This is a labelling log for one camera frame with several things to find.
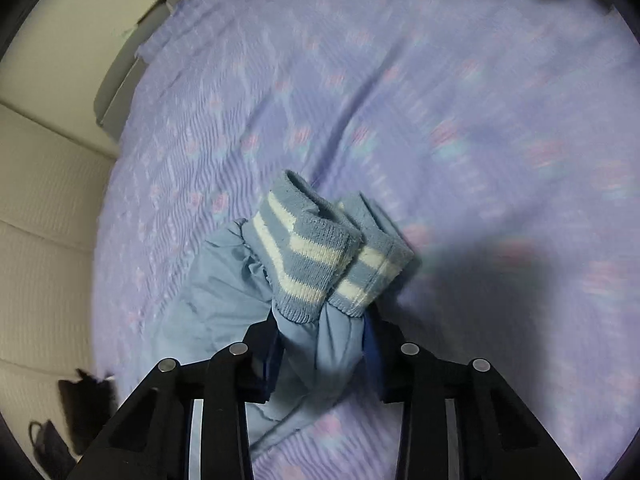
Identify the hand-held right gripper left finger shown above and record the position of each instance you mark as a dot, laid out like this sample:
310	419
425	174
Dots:
270	360

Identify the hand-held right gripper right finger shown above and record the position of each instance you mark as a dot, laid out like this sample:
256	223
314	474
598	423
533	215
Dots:
372	355

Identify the light blue pants striped cuffs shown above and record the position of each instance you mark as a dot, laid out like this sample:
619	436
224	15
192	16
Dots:
300	260

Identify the black bag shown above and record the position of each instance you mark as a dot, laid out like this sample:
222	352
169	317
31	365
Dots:
80	410

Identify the purple patterned bed blanket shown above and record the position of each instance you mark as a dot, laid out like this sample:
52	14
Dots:
400	125

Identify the beige bed frame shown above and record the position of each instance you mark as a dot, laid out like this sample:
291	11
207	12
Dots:
122	70

